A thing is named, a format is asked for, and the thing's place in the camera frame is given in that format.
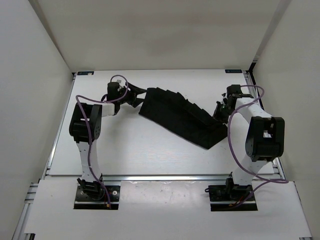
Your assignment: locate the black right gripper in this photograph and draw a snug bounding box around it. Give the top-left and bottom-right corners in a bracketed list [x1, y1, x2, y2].
[208, 101, 238, 126]

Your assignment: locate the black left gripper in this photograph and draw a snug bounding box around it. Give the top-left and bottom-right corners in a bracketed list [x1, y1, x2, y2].
[116, 81, 147, 108]

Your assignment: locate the black pleated skirt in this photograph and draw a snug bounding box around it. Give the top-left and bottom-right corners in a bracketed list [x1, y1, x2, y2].
[139, 87, 228, 150]

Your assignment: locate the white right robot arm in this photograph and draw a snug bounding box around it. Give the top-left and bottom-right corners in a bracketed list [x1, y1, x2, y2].
[213, 93, 285, 200]

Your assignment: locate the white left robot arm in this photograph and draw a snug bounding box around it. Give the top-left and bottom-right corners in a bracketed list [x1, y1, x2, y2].
[69, 82, 147, 200]

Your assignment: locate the right blue corner label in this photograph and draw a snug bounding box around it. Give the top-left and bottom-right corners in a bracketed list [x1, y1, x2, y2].
[225, 69, 243, 74]

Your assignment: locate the blue corner label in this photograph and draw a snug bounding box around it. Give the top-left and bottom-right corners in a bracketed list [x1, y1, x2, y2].
[225, 69, 243, 74]
[77, 71, 94, 76]

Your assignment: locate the left blue corner label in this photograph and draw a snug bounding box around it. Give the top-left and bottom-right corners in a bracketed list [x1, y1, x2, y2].
[77, 71, 94, 76]

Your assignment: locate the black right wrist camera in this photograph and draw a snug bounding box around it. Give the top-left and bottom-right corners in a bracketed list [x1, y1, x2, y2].
[222, 84, 253, 98]

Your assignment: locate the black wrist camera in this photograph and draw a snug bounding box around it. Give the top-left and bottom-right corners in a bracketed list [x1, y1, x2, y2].
[222, 84, 253, 98]
[101, 80, 124, 102]

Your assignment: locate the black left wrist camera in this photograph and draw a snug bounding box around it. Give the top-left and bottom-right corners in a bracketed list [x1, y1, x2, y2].
[101, 80, 124, 102]

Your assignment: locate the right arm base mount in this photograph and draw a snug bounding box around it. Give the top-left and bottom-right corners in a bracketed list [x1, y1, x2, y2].
[204, 176, 258, 212]

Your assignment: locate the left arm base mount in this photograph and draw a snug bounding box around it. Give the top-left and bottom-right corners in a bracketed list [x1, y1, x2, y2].
[73, 178, 121, 210]

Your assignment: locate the aluminium table edge rail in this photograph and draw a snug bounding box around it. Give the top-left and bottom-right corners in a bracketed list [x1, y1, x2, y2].
[44, 173, 280, 182]

